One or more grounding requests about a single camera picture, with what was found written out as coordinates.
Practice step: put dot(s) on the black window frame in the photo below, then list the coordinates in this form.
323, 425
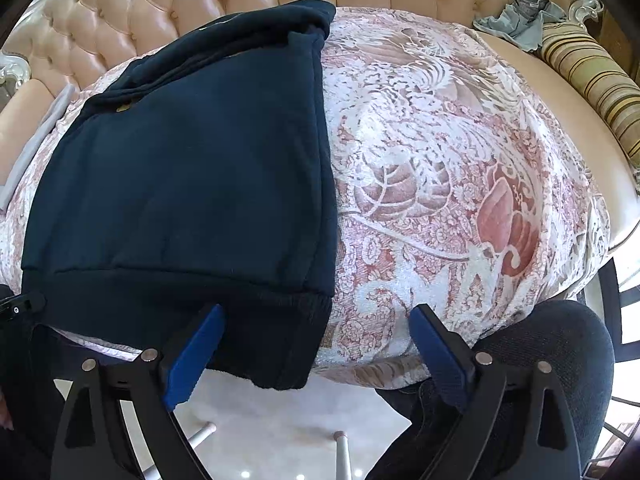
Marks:
611, 300

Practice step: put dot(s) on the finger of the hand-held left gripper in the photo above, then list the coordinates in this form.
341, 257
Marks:
22, 302

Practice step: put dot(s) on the light blue denim garment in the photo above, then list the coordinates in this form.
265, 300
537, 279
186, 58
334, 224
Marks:
520, 20

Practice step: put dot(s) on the pink floral blanket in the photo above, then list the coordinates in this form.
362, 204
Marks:
450, 160

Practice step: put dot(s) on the white stool leg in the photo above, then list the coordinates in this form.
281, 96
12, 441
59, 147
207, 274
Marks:
342, 455
200, 432

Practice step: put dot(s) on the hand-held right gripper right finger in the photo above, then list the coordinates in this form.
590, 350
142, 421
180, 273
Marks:
440, 355

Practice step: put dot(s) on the striped cushion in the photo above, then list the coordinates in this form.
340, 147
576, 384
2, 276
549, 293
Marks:
595, 85

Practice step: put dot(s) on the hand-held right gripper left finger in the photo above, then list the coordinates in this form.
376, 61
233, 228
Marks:
195, 355

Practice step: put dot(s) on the navy blue sweatshirt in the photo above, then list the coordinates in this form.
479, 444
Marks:
175, 160

